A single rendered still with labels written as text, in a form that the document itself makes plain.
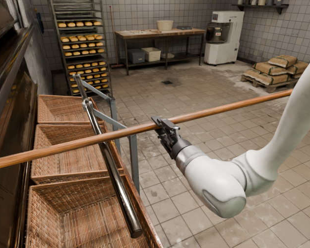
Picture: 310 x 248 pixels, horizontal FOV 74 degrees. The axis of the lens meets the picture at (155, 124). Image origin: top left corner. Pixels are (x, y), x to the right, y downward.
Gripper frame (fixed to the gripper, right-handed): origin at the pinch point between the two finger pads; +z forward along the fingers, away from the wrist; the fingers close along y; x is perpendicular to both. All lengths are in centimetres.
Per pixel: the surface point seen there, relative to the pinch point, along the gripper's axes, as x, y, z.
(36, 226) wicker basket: -53, 40, 7
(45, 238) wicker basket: -51, 45, 3
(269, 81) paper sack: 335, 98, 193
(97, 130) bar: -21.8, 1.6, 8.5
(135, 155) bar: 1, 42, 34
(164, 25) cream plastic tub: 229, 16, 439
